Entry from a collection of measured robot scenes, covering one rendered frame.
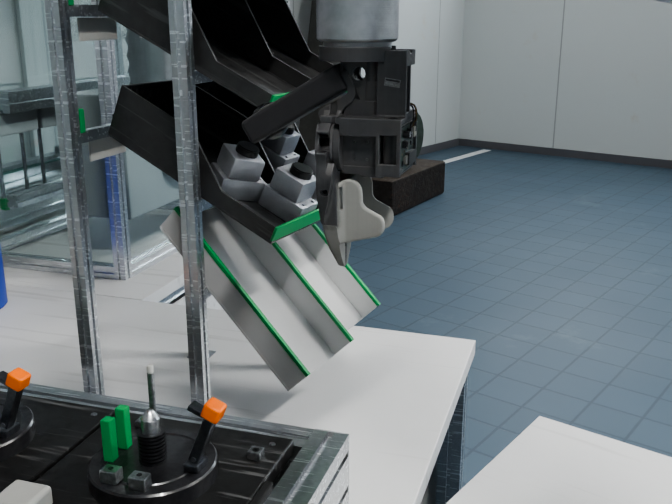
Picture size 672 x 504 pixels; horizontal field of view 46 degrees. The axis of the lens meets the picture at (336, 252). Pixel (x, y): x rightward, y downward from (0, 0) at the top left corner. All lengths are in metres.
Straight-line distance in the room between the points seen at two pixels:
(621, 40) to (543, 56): 0.82
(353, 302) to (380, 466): 0.28
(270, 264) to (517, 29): 7.96
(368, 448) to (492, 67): 8.12
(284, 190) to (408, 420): 0.43
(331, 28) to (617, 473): 0.74
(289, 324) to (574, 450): 0.45
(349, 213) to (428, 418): 0.57
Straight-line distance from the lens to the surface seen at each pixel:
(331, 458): 0.96
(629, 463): 1.21
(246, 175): 1.03
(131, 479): 0.87
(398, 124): 0.71
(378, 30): 0.72
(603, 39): 8.64
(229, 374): 1.40
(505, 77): 9.07
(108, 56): 1.83
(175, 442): 0.95
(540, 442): 1.22
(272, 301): 1.12
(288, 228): 1.00
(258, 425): 1.03
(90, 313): 1.14
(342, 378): 1.37
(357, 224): 0.75
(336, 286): 1.28
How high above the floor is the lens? 1.46
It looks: 17 degrees down
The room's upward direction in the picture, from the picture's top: straight up
